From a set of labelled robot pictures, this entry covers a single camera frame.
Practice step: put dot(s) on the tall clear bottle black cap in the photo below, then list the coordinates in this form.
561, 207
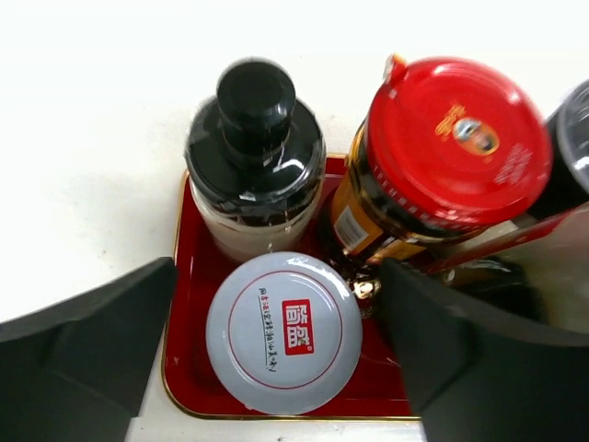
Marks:
540, 272

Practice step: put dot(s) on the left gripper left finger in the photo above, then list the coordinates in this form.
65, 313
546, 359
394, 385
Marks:
78, 371

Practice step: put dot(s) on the red lacquer tray gold emblem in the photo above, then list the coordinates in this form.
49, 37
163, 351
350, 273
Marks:
375, 392

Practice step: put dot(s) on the red lid sauce jar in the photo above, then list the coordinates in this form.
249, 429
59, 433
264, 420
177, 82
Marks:
448, 149

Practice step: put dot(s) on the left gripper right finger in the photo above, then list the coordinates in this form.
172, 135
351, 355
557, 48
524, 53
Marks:
474, 372

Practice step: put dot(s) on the jar with dark grey lid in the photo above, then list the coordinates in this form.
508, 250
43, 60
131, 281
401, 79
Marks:
567, 187

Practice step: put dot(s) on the white bottle black cap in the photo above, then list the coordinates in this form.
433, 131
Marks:
256, 158

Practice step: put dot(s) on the jar with white pink lid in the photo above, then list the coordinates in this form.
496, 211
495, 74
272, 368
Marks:
284, 333

